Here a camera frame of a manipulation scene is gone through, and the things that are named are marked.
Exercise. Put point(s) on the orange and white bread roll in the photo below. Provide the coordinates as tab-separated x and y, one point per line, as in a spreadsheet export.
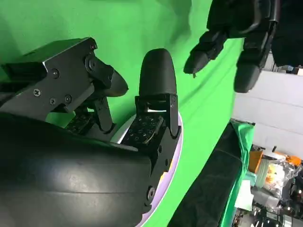
163	175

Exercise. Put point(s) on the person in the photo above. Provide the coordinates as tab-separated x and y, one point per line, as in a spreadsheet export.
291	35

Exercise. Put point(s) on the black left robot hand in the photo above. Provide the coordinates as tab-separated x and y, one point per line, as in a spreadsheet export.
232	16

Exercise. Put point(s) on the orange box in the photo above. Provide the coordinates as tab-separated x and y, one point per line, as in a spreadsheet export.
255	162

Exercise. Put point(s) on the bright green table cloth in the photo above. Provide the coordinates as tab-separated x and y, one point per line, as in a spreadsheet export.
142	19

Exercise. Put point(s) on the black drape cloth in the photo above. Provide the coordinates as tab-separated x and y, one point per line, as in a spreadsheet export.
208	179

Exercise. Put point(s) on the lilac plate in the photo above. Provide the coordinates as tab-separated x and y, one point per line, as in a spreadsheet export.
176	153

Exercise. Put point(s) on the clear plastic bag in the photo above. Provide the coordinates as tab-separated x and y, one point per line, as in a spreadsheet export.
274	172

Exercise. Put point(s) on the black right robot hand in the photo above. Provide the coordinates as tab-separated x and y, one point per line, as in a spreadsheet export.
59	177

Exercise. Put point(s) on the dark green draped cloth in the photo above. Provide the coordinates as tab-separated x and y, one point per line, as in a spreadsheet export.
246	142

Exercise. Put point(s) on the black workshop machine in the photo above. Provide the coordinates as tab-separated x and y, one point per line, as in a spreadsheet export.
272	212

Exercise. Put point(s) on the aluminium profile frame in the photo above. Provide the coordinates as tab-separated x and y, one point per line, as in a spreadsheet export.
291	69

